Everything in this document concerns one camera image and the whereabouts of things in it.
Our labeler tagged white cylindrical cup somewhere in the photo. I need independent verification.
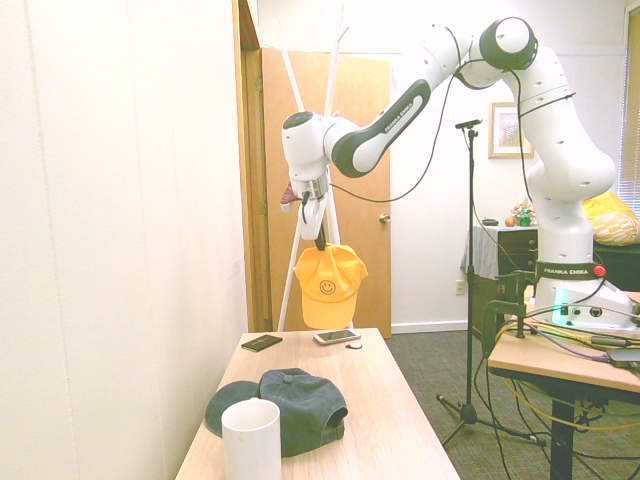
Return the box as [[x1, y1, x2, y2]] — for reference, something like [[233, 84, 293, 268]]
[[221, 398, 283, 480]]

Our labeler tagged dark blue denim cap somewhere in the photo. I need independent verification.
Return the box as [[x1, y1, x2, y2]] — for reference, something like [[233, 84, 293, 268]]
[[205, 368, 349, 459]]

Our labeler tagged dark wooden dresser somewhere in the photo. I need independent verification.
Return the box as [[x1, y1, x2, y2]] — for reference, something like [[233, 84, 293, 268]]
[[497, 225, 640, 301]]

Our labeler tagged black flat device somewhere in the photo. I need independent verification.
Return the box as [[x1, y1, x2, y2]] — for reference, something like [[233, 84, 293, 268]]
[[607, 348, 640, 369]]

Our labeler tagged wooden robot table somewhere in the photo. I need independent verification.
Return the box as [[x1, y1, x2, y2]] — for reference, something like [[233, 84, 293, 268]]
[[487, 292, 640, 480]]

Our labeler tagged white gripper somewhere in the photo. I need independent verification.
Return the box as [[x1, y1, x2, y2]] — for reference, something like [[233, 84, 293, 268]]
[[299, 192, 330, 252]]

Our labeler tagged small black flat box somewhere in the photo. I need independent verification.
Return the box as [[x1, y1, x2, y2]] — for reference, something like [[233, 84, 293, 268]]
[[241, 334, 284, 354]]

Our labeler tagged window blind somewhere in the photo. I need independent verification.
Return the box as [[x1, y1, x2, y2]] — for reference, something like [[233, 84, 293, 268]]
[[617, 74, 640, 201]]

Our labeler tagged black C-clamp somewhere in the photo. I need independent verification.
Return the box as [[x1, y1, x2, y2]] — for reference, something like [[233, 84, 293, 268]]
[[479, 298, 531, 359]]

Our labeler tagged purple cable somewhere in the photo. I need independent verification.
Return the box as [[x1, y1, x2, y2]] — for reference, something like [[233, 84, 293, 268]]
[[524, 322, 614, 362]]

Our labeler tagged white smartphone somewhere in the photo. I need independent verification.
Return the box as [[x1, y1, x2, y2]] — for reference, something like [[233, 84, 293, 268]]
[[313, 328, 360, 346]]

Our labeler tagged grey hanging cloth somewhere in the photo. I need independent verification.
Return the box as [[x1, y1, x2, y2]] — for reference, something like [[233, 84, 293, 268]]
[[459, 224, 501, 279]]

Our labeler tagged yellow smiley face cap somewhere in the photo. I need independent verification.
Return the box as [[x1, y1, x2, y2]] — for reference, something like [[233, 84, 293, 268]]
[[294, 243, 370, 330]]

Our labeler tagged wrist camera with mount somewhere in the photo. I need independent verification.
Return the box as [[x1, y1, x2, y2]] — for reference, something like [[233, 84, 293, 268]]
[[278, 180, 300, 212]]

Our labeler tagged black tripod stand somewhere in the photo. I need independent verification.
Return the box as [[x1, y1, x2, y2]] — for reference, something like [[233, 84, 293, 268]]
[[435, 127, 546, 448]]

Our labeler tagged white coat rack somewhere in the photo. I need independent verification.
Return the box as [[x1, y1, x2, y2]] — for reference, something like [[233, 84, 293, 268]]
[[272, 3, 357, 334]]

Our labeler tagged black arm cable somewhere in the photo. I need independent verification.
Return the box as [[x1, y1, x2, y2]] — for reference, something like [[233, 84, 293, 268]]
[[327, 24, 536, 204]]

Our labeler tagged yellow cable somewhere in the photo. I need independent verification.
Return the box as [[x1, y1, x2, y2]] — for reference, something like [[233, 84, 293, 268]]
[[492, 319, 640, 436]]

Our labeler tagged brown wooden door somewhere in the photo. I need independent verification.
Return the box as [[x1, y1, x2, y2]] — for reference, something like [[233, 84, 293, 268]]
[[261, 47, 393, 340]]

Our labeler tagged wooden door frame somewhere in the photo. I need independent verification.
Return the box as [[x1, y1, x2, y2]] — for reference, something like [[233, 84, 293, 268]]
[[232, 0, 274, 334]]

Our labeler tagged plain yellow cushion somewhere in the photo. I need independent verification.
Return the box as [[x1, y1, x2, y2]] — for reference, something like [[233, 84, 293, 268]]
[[584, 189, 639, 221]]

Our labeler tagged yellow white patterned pillow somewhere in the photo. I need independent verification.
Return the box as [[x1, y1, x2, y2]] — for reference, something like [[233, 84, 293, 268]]
[[592, 211, 640, 246]]

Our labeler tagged framed wall picture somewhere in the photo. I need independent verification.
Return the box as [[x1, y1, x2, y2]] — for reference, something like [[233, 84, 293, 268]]
[[488, 101, 535, 160]]

